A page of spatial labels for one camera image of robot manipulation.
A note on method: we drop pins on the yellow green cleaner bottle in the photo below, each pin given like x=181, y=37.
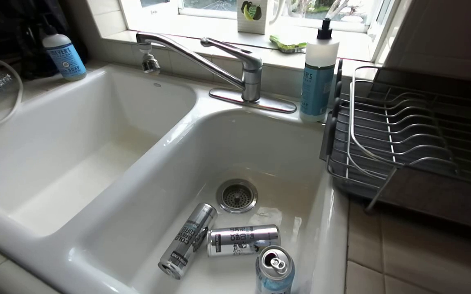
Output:
x=253, y=18

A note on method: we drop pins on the chrome sink faucet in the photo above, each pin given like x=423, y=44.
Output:
x=253, y=75

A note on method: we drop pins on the white double basin sink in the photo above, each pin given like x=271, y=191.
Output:
x=154, y=157

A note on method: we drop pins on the pump bottle with blue label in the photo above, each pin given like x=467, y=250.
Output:
x=318, y=86

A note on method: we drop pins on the blue bottle with white cap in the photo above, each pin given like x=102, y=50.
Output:
x=66, y=59

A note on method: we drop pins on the perforated metal drain strainer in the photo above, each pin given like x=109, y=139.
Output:
x=238, y=196

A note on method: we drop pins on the silver can with dark print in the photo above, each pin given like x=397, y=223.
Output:
x=244, y=238

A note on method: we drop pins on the silver slim can grey label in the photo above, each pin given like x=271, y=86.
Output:
x=187, y=241

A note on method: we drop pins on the light blue opened can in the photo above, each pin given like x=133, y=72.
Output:
x=276, y=277

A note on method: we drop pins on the clear glass at left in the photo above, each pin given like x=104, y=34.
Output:
x=20, y=90

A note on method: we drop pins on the white window frame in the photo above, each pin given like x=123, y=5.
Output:
x=204, y=24

